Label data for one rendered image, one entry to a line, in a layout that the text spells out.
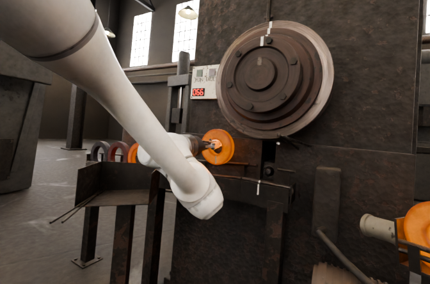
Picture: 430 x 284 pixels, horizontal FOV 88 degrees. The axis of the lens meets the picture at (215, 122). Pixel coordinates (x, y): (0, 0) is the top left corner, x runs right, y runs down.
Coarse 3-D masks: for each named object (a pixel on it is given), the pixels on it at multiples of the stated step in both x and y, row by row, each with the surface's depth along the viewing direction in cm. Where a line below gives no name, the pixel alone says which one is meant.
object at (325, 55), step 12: (264, 24) 90; (276, 24) 87; (288, 24) 85; (300, 24) 83; (240, 36) 95; (312, 36) 80; (228, 48) 97; (324, 48) 78; (324, 60) 78; (324, 72) 77; (216, 84) 99; (324, 84) 77; (216, 96) 99; (324, 96) 77; (312, 108) 79; (228, 120) 95; (300, 120) 80; (312, 120) 79; (252, 132) 89; (264, 132) 87; (276, 132) 84; (288, 132) 82
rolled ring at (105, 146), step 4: (96, 144) 145; (100, 144) 143; (104, 144) 141; (108, 144) 144; (92, 148) 147; (96, 148) 147; (104, 148) 141; (108, 148) 141; (92, 152) 147; (96, 152) 148; (104, 152) 140; (92, 156) 147; (96, 156) 148; (104, 156) 140; (92, 160) 146; (96, 160) 147; (104, 160) 140
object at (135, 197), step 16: (80, 176) 81; (96, 176) 95; (112, 176) 100; (128, 176) 101; (144, 176) 101; (80, 192) 82; (96, 192) 96; (112, 192) 97; (128, 192) 97; (144, 192) 96; (128, 208) 88; (128, 224) 88; (128, 240) 87; (112, 256) 87; (128, 256) 88; (112, 272) 87; (128, 272) 91
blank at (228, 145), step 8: (208, 136) 98; (216, 136) 96; (224, 136) 94; (224, 144) 94; (232, 144) 93; (208, 152) 98; (224, 152) 94; (232, 152) 94; (208, 160) 98; (216, 160) 96; (224, 160) 94
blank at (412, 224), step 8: (416, 208) 53; (424, 208) 51; (408, 216) 54; (416, 216) 52; (424, 216) 51; (408, 224) 54; (416, 224) 52; (424, 224) 51; (408, 232) 54; (416, 232) 52; (424, 232) 51; (408, 240) 53; (416, 240) 52; (424, 240) 51
